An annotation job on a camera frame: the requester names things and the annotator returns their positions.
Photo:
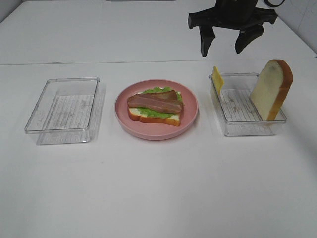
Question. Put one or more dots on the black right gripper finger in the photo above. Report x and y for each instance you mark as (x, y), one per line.
(246, 36)
(207, 36)

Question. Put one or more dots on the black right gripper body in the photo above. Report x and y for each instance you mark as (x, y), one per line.
(232, 14)

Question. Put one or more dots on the yellow cheese slice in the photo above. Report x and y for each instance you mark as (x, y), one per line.
(217, 80)

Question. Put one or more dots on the bread slice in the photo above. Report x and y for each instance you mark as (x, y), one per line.
(135, 115)
(271, 89)

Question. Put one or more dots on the bacon strip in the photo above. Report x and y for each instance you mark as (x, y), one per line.
(169, 95)
(154, 103)

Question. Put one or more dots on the green lettuce leaf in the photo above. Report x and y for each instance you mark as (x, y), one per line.
(155, 114)

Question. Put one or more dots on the clear plastic right tray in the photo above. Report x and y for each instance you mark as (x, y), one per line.
(235, 111)

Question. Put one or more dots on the clear plastic tray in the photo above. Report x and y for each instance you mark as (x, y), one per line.
(67, 111)
(235, 111)

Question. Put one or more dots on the pink round plate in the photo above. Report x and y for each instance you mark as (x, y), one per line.
(156, 131)

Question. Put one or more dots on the clear plastic left tray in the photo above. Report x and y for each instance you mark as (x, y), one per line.
(67, 111)

